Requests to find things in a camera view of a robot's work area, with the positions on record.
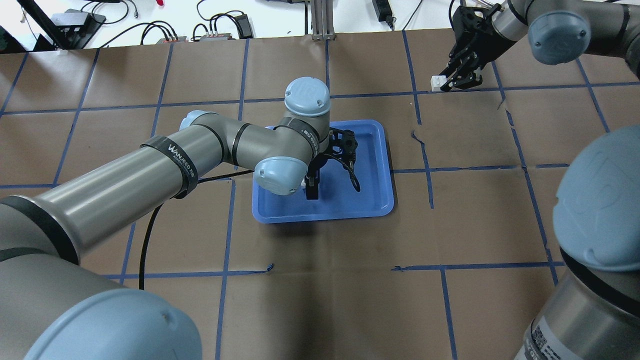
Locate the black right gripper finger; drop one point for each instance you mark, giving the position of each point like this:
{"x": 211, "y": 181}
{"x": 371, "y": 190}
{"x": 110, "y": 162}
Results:
{"x": 466, "y": 79}
{"x": 452, "y": 77}

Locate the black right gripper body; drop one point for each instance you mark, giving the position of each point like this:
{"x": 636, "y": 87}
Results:
{"x": 474, "y": 31}

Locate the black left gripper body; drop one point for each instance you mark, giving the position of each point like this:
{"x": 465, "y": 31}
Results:
{"x": 313, "y": 185}

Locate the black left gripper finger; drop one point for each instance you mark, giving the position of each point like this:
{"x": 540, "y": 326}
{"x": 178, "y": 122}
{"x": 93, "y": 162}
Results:
{"x": 312, "y": 181}
{"x": 353, "y": 177}

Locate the white block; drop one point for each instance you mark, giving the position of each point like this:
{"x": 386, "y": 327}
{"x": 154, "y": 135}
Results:
{"x": 438, "y": 83}

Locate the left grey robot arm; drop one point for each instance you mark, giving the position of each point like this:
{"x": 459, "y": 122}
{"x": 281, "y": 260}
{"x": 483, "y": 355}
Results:
{"x": 53, "y": 309}

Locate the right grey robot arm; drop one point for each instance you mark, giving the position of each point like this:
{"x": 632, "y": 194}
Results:
{"x": 593, "y": 314}

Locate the black power adapter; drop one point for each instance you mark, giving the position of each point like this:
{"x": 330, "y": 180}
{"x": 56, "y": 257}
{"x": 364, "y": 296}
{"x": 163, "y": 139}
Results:
{"x": 383, "y": 11}

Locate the orange black connector box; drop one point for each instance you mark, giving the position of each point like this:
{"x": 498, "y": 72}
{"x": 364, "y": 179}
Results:
{"x": 171, "y": 40}

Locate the black monitor stand base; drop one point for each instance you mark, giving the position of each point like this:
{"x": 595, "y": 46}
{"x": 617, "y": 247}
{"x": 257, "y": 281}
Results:
{"x": 77, "y": 27}

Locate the aluminium frame post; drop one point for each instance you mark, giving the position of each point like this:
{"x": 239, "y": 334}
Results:
{"x": 322, "y": 20}

